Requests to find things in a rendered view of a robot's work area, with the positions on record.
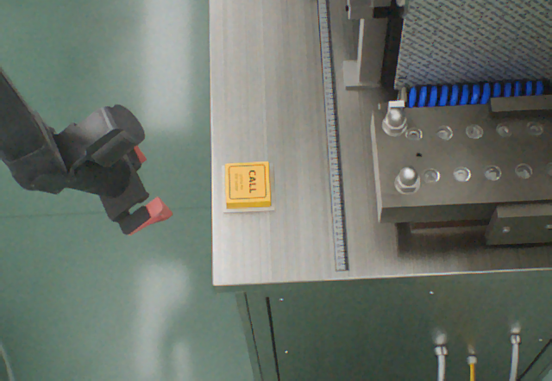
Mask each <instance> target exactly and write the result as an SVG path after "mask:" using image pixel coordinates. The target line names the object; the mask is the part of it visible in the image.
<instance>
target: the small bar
mask: <svg viewBox="0 0 552 381"><path fill-rule="evenodd" d="M488 106H489V112H490V117H499V116H532V115H549V114H552V95H543V96H527V97H494V98H490V100H489V103H488Z"/></svg>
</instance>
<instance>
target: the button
mask: <svg viewBox="0 0 552 381"><path fill-rule="evenodd" d="M225 194H226V206H227V208H229V209H230V208H264V207H271V205H272V204H271V181H270V165H269V162H251V163H234V164H226V165H225Z"/></svg>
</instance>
